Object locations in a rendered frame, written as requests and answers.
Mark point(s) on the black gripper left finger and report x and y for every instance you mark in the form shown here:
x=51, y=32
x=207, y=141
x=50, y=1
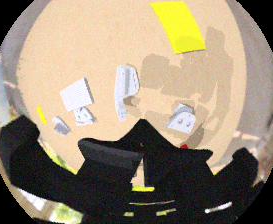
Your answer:
x=124, y=153

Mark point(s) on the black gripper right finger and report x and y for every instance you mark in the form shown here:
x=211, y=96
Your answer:
x=161, y=156

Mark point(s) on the yellow flat plate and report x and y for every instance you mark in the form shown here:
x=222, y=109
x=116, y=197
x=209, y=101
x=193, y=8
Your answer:
x=179, y=25

